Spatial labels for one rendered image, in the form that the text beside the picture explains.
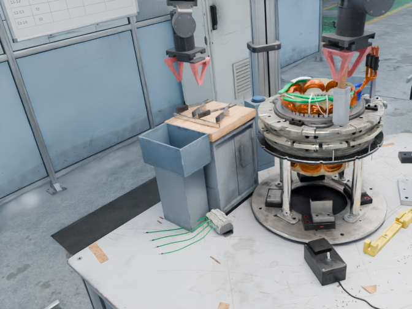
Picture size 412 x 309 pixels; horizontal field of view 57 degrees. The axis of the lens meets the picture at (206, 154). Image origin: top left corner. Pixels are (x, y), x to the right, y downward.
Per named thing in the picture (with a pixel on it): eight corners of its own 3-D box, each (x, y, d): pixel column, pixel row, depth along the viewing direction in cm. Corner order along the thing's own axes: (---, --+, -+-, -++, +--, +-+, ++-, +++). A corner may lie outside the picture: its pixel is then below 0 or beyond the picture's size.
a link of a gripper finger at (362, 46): (366, 78, 86) (374, 35, 81) (347, 86, 82) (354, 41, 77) (341, 71, 90) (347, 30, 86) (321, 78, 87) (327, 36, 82)
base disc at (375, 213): (347, 266, 91) (347, 263, 90) (225, 209, 116) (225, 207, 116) (408, 191, 114) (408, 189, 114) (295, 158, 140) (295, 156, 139)
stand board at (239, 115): (213, 142, 102) (211, 134, 101) (165, 129, 114) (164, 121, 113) (256, 116, 114) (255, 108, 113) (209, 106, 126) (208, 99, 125)
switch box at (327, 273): (322, 286, 88) (322, 268, 85) (303, 258, 96) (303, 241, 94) (346, 279, 89) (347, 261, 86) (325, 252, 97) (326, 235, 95)
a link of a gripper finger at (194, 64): (197, 89, 106) (194, 56, 102) (179, 86, 111) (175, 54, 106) (213, 82, 111) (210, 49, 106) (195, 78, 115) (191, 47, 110)
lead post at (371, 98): (376, 100, 100) (380, 56, 95) (370, 103, 99) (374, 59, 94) (370, 99, 102) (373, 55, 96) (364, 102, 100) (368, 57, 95)
